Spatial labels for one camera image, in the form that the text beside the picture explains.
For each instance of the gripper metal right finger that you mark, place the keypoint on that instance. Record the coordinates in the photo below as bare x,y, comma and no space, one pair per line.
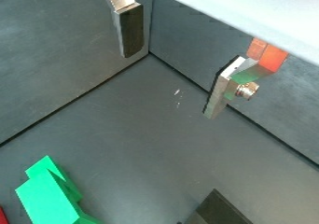
237,77

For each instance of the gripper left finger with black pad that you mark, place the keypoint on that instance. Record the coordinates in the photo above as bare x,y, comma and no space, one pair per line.
127,14

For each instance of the green arch-shaped block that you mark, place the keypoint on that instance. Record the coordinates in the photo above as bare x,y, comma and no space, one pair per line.
51,197

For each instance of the red board base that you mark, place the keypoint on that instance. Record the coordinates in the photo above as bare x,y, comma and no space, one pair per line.
3,217

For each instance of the black angle bracket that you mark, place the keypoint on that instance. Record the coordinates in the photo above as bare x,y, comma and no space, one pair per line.
217,211

